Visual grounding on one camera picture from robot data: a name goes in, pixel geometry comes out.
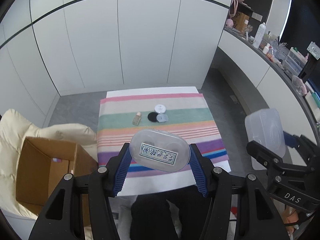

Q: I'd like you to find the translucent square plastic container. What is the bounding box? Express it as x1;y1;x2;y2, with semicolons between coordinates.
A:
245;108;286;158

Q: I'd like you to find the clear oval contact lens case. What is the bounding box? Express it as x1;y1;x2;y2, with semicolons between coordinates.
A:
129;129;190;172

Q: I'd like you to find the small purple blue tube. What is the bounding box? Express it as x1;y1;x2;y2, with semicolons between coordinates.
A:
52;158;63;163

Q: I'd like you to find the small glass perfume bottle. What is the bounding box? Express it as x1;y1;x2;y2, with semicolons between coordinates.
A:
132;112;142;126

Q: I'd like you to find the striped colourful towel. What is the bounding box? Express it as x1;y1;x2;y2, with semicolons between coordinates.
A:
97;93;231;171

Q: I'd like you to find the grey round lid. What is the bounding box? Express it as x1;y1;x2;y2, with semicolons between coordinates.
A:
156;114;169;123

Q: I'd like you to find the white round compact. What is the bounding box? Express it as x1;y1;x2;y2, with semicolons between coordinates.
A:
154;104;167;114

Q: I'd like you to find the brown cardboard box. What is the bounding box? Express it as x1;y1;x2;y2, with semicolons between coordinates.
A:
16;137;98;216

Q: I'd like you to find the clear drawer organizer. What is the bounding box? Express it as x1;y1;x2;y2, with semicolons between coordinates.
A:
284;47;308;76

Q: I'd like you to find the cream padded chair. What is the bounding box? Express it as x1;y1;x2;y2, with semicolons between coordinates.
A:
1;109;98;219

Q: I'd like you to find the white spray bottle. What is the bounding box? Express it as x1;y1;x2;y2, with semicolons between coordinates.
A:
252;22;266;49

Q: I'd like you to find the brown box on shelf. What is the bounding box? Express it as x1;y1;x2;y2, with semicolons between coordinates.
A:
233;12;249;31

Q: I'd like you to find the pink plush toy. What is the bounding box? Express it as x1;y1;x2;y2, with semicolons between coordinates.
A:
225;18;234;29

